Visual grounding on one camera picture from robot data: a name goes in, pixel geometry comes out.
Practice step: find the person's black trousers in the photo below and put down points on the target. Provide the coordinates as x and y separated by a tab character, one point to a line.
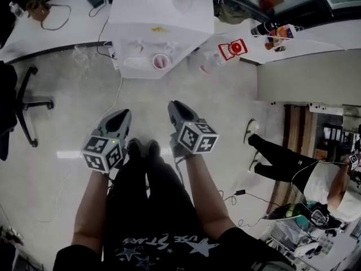
146	202

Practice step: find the clear crumpled plastic bag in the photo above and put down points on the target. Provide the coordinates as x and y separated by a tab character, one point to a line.
149	45

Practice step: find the person's shoe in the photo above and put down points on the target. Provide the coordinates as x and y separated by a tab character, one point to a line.
153	148
135	148

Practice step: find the clear bag with bottle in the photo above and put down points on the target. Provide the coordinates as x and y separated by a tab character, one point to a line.
210	62

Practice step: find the white corner desk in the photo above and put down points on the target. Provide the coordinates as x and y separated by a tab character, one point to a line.
307	45

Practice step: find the olive green backpack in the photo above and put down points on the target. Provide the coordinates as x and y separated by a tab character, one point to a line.
234	13

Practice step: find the white power strip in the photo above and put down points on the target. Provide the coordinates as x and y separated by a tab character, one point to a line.
112	55

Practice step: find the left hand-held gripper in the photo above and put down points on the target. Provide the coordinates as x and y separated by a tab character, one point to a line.
108	140

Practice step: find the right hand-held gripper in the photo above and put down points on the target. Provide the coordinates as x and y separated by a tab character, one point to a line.
191	135

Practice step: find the white square table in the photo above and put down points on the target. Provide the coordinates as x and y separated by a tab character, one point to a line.
160	13

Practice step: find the person's black star-print shirt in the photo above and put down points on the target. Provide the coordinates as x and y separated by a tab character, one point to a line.
169	253

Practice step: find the colourful snack bag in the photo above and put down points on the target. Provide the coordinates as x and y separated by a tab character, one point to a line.
283	32

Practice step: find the small yellow item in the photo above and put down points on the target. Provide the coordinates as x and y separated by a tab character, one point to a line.
159	29

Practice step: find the black office chair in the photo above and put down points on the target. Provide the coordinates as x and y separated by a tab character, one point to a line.
25	103

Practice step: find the person's left shoe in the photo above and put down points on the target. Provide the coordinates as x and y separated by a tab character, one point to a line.
135	148

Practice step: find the wooden door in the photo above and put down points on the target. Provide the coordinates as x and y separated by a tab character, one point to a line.
297	128

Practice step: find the person's left forearm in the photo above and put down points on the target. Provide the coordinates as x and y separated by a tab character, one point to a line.
90	207

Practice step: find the brown shoulder bag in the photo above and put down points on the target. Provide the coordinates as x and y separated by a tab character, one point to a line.
38	10

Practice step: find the black drink bottle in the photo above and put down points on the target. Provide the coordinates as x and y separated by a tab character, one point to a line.
263	28

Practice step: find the person's right forearm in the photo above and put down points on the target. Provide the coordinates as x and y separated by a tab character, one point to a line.
206	196

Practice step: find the long white desk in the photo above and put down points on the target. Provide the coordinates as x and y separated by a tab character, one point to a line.
70	30

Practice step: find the clear water bottle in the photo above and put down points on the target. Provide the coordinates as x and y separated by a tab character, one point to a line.
16	9

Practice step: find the red and white packet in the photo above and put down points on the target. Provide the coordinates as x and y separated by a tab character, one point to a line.
233	49

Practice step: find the person's right shoe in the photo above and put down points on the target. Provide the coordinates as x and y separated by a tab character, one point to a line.
153	148

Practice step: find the pink cup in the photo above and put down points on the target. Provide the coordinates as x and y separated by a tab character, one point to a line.
161	61

